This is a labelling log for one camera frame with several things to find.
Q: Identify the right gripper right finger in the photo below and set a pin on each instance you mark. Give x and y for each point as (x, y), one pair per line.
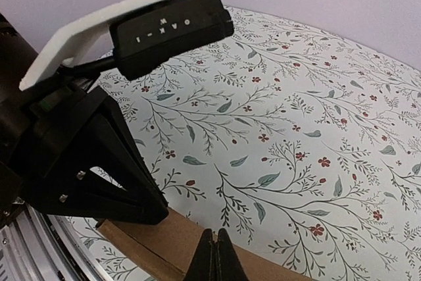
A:
(227, 264)

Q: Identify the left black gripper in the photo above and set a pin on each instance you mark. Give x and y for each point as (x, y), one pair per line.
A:
(45, 135)

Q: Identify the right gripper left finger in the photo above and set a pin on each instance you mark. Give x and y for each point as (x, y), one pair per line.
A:
(202, 265)

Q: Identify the brown cardboard paper box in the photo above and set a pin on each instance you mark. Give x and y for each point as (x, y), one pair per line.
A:
(165, 250)

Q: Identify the aluminium front rail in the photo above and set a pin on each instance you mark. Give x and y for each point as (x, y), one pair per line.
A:
(35, 246)

